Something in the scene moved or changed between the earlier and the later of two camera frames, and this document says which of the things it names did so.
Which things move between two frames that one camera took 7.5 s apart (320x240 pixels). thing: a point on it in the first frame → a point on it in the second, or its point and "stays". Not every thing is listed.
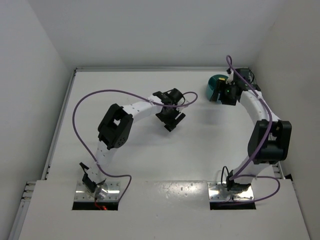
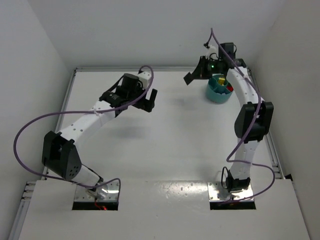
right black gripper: (219, 90) → (202, 67)
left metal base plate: (106, 191) stays
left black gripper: (173, 121) → (143, 103)
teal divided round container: (211, 83) stays
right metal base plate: (217, 192) stays
